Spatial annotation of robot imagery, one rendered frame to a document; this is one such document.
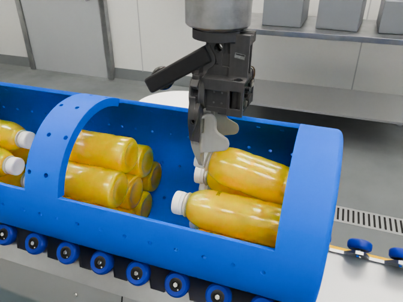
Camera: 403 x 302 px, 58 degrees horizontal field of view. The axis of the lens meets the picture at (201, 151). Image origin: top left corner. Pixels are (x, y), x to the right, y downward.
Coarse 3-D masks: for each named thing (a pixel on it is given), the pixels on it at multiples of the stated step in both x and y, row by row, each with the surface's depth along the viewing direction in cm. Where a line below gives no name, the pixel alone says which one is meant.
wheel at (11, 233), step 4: (4, 224) 74; (0, 228) 74; (4, 228) 74; (8, 228) 73; (12, 228) 74; (16, 228) 75; (0, 232) 74; (4, 232) 74; (8, 232) 73; (12, 232) 73; (16, 232) 74; (0, 236) 74; (4, 236) 74; (8, 236) 73; (12, 236) 73; (16, 236) 74; (0, 240) 73; (4, 240) 73; (8, 240) 73; (12, 240) 73; (4, 244) 73; (8, 244) 74
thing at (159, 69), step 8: (200, 48) 51; (184, 56) 52; (192, 56) 52; (200, 56) 51; (208, 56) 51; (176, 64) 53; (184, 64) 52; (192, 64) 52; (200, 64) 52; (152, 72) 56; (160, 72) 54; (168, 72) 54; (176, 72) 53; (184, 72) 53; (152, 80) 55; (160, 80) 55; (168, 80) 54; (152, 88) 56; (160, 88) 55; (168, 88) 57
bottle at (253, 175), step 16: (208, 160) 59; (224, 160) 58; (240, 160) 58; (256, 160) 58; (224, 176) 58; (240, 176) 57; (256, 176) 57; (272, 176) 56; (256, 192) 57; (272, 192) 56
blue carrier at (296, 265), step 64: (64, 128) 59; (128, 128) 81; (256, 128) 67; (320, 128) 56; (0, 192) 61; (192, 192) 79; (320, 192) 47; (128, 256) 60; (192, 256) 53; (256, 256) 49; (320, 256) 46
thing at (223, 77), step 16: (208, 32) 48; (240, 32) 51; (208, 48) 51; (224, 48) 50; (240, 48) 49; (208, 64) 52; (224, 64) 52; (240, 64) 50; (192, 80) 52; (208, 80) 51; (224, 80) 50; (240, 80) 51; (208, 96) 54; (224, 96) 53; (240, 96) 51; (224, 112) 54; (240, 112) 52
